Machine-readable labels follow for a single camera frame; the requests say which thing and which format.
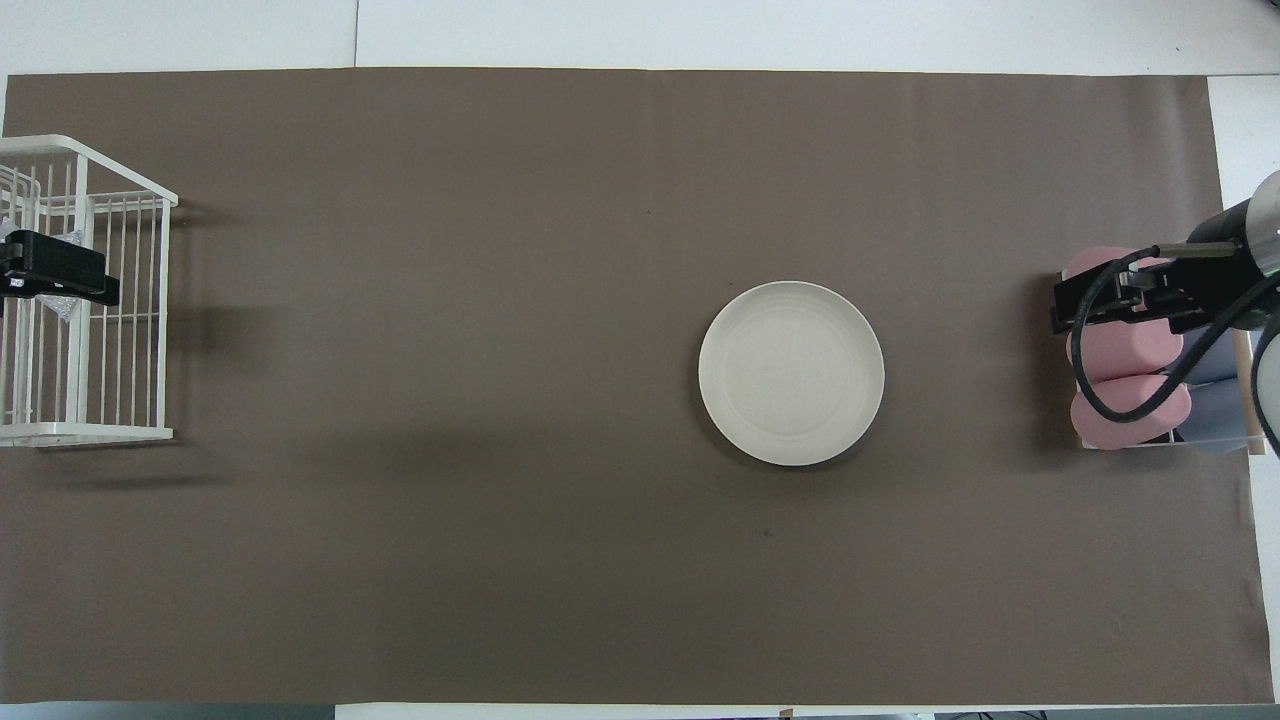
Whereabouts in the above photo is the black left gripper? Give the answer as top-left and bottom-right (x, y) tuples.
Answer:
(0, 232), (121, 306)

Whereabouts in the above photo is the silver mesh sponge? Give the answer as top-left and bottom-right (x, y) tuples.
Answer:
(0, 218), (86, 327)

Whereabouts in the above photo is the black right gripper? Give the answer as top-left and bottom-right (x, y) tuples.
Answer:
(1053, 200), (1263, 335)

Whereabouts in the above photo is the wire cup rack wooden bar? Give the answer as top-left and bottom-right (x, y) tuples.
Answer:
(1060, 245), (1257, 457)

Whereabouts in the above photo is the blue plastic cup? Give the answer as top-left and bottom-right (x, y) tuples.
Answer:
(1180, 378), (1251, 456)
(1185, 322), (1243, 386)

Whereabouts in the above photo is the white wire dish rack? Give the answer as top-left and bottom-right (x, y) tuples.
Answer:
(0, 135), (179, 448)

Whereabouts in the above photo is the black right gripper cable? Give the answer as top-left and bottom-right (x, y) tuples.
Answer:
(1072, 245), (1280, 424)

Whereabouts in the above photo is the cream round plate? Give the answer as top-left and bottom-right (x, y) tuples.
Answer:
(698, 281), (886, 467)

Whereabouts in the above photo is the pink plastic cup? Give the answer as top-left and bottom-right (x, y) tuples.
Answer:
(1062, 248), (1171, 293)
(1066, 318), (1184, 383)
(1070, 374), (1193, 451)

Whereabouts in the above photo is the brown table mat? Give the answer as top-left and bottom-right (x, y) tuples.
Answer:
(0, 68), (1273, 706)

